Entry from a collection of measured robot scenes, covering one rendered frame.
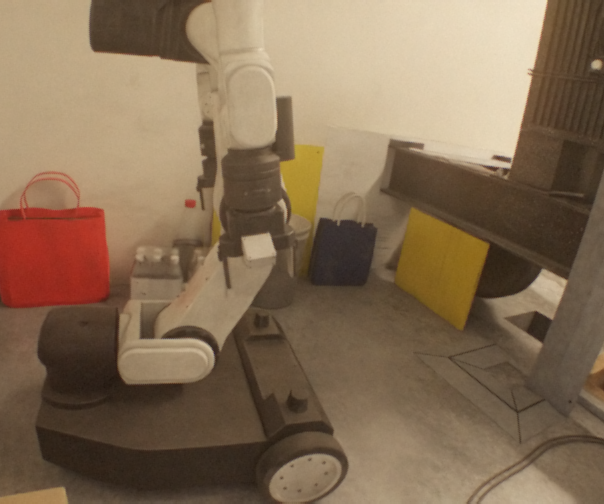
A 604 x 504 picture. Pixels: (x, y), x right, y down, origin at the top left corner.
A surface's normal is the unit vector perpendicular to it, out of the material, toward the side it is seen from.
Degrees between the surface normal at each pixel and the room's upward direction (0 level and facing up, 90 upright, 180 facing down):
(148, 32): 113
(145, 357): 90
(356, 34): 90
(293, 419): 0
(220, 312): 90
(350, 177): 90
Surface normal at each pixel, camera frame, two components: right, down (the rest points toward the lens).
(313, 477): 0.30, 0.37
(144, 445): 0.14, -0.93
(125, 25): 0.22, 0.71
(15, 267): 0.51, 0.33
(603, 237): -0.93, 0.00
